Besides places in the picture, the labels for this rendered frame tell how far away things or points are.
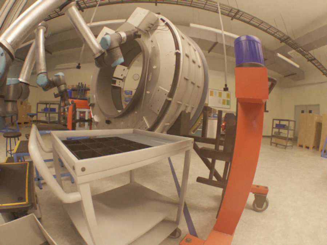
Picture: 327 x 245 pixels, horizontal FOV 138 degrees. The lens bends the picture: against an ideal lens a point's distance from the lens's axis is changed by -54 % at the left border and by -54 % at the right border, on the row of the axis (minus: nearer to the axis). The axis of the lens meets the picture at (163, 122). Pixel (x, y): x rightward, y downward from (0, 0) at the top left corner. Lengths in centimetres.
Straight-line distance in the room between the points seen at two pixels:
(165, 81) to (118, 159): 70
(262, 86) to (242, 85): 7
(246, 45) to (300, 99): 942
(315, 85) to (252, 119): 902
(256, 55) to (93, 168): 57
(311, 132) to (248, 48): 606
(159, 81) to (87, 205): 84
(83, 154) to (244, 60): 58
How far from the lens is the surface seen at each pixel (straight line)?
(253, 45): 53
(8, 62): 66
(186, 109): 108
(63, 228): 113
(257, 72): 47
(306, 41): 545
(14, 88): 125
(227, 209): 65
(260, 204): 139
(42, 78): 115
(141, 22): 123
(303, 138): 662
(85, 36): 98
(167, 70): 95
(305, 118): 663
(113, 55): 90
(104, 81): 173
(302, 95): 982
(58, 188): 31
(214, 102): 707
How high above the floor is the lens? 79
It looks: 3 degrees down
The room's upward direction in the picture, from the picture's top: 4 degrees clockwise
